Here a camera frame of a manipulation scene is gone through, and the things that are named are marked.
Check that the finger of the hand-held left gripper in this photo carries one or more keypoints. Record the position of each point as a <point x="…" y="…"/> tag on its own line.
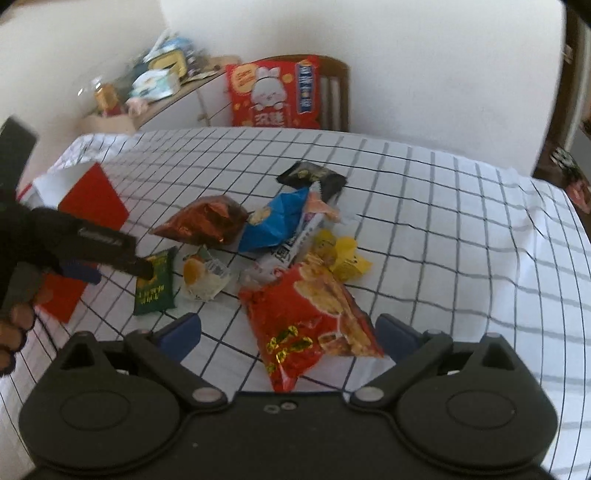
<point x="85" y="272"/>
<point x="138" y="267"/>

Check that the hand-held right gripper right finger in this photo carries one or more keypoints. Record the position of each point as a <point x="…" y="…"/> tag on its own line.
<point x="395" y="334"/>

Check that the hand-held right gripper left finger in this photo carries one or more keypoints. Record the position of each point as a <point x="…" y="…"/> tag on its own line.
<point x="181" y="333"/>

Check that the green snack packet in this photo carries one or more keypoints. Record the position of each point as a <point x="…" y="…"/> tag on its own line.
<point x="154" y="290"/>

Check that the red cardboard box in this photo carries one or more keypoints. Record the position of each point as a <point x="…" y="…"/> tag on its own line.
<point x="97" y="198"/>

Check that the person's left hand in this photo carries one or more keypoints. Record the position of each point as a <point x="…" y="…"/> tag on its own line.
<point x="18" y="318"/>

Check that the clear egg yolk pastry packet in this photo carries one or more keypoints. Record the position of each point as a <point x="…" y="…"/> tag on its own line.
<point x="201" y="274"/>

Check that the yellow candy packet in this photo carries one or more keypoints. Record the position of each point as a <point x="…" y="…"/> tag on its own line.
<point x="330" y="242"/>
<point x="353" y="267"/>

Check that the brown foil snack bag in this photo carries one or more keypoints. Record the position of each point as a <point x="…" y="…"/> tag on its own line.
<point x="203" y="221"/>

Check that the red chips bag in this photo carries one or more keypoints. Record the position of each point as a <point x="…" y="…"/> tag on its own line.
<point x="304" y="323"/>

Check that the checked white tablecloth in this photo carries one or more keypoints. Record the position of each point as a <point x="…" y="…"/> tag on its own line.
<point x="438" y="230"/>

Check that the white long snack packet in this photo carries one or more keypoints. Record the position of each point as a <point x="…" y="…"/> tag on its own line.
<point x="308" y="227"/>

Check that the blue cookie packet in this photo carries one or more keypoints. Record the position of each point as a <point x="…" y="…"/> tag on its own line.
<point x="272" y="221"/>

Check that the orange jar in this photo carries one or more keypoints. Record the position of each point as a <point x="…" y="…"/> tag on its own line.
<point x="106" y="97"/>

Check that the white cabinet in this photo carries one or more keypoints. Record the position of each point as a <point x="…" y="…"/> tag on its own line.
<point x="194" y="104"/>

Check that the black snack packet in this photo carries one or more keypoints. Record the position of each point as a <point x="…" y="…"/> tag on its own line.
<point x="318" y="177"/>

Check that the white tissue pack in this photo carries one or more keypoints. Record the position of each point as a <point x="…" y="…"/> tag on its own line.
<point x="154" y="83"/>

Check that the yellow green box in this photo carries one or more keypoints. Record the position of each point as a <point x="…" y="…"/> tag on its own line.
<point x="168" y="62"/>

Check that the large red rabbit print bag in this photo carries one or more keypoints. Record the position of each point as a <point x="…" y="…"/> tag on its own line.
<point x="272" y="92"/>

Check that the wooden chair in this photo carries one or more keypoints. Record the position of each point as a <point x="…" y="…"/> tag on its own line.
<point x="334" y="92"/>

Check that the dark wooden door frame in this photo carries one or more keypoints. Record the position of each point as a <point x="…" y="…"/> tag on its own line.
<point x="565" y="92"/>

